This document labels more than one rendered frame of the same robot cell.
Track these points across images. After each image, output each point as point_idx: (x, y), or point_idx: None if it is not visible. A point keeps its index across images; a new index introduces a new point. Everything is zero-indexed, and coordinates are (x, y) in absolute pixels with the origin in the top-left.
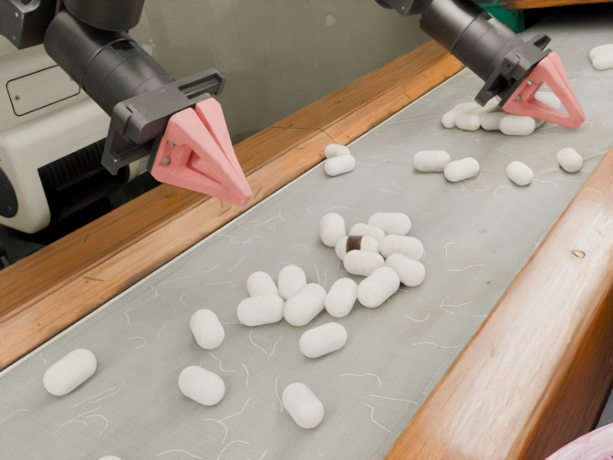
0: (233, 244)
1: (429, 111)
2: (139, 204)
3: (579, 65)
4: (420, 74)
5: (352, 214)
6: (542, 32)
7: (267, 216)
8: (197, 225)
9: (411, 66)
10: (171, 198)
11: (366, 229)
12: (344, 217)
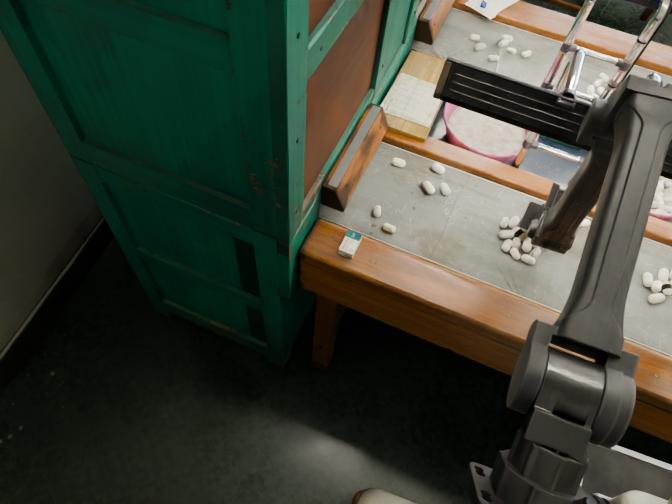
0: (665, 340)
1: (500, 272)
2: (669, 389)
3: (431, 200)
4: (453, 273)
5: (631, 296)
6: (533, 202)
7: (639, 332)
8: (666, 356)
9: (433, 278)
10: (659, 373)
11: (660, 284)
12: (634, 299)
